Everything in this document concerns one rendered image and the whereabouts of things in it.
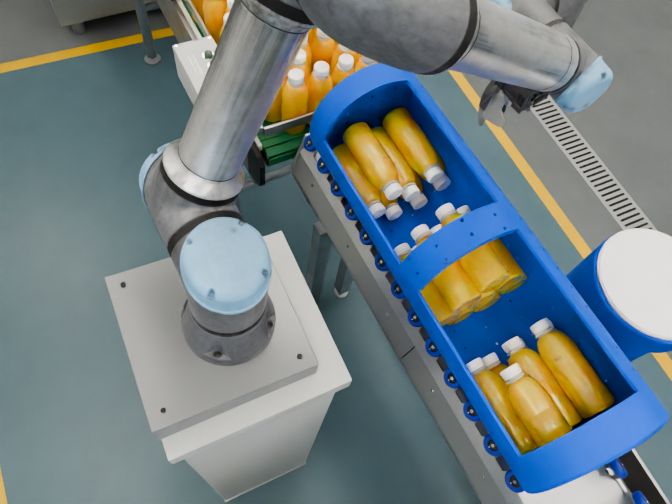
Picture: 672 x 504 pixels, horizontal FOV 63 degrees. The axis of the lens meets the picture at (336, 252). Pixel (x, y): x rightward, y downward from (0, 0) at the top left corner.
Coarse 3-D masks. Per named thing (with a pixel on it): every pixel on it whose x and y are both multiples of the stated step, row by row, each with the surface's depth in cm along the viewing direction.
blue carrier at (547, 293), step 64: (384, 64) 119; (320, 128) 121; (448, 128) 114; (448, 192) 131; (384, 256) 115; (448, 256) 101; (512, 320) 121; (576, 320) 110; (640, 384) 92; (512, 448) 95; (576, 448) 87
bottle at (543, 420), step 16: (512, 384) 101; (528, 384) 99; (512, 400) 100; (528, 400) 98; (544, 400) 98; (528, 416) 98; (544, 416) 96; (560, 416) 97; (544, 432) 96; (560, 432) 95
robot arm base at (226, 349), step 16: (272, 304) 90; (192, 320) 82; (272, 320) 89; (192, 336) 84; (208, 336) 81; (224, 336) 80; (240, 336) 82; (256, 336) 84; (208, 352) 85; (224, 352) 84; (240, 352) 84; (256, 352) 87
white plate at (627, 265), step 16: (608, 240) 127; (624, 240) 128; (640, 240) 128; (656, 240) 128; (608, 256) 125; (624, 256) 125; (640, 256) 126; (656, 256) 126; (608, 272) 123; (624, 272) 123; (640, 272) 124; (656, 272) 124; (608, 288) 121; (624, 288) 121; (640, 288) 122; (656, 288) 122; (624, 304) 120; (640, 304) 120; (656, 304) 120; (640, 320) 118; (656, 320) 118; (656, 336) 117
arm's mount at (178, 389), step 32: (128, 288) 91; (160, 288) 91; (128, 320) 88; (160, 320) 89; (288, 320) 92; (128, 352) 86; (160, 352) 86; (192, 352) 87; (288, 352) 90; (160, 384) 84; (192, 384) 85; (224, 384) 85; (256, 384) 86; (288, 384) 92; (160, 416) 82; (192, 416) 83
